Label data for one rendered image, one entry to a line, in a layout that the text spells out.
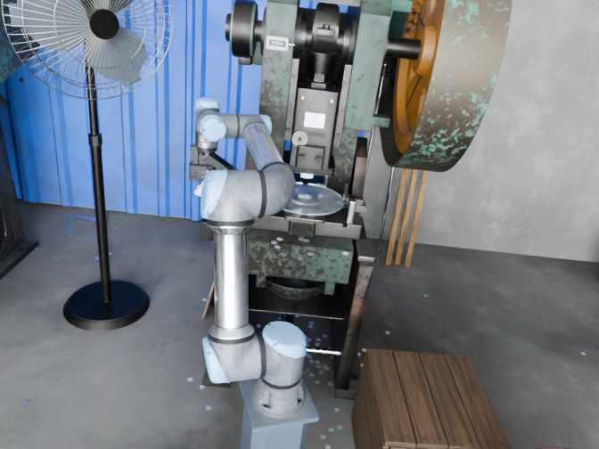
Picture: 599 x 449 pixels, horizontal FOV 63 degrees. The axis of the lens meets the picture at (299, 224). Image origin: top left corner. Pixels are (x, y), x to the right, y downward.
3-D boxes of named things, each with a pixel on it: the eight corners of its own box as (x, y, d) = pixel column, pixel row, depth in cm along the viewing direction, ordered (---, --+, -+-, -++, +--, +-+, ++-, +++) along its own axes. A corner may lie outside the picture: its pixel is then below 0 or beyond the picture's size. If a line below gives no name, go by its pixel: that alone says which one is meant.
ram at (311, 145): (329, 173, 178) (341, 90, 165) (288, 168, 178) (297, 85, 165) (327, 158, 194) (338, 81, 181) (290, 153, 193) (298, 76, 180)
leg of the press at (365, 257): (361, 401, 201) (407, 199, 162) (333, 398, 201) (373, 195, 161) (346, 279, 284) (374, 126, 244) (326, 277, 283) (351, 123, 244)
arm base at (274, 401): (311, 413, 135) (315, 386, 130) (258, 422, 130) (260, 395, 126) (295, 374, 147) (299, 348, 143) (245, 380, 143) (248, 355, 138)
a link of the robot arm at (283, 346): (308, 383, 131) (315, 343, 125) (258, 389, 127) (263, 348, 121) (295, 353, 141) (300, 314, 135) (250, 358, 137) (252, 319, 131)
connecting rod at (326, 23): (333, 114, 171) (348, 6, 156) (298, 110, 171) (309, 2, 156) (331, 101, 190) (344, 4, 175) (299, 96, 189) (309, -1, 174)
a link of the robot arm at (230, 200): (266, 386, 125) (267, 169, 117) (207, 395, 120) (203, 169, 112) (256, 366, 136) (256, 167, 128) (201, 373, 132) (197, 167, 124)
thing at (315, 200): (346, 219, 170) (346, 217, 170) (262, 210, 170) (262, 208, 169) (341, 188, 196) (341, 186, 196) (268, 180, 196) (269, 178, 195)
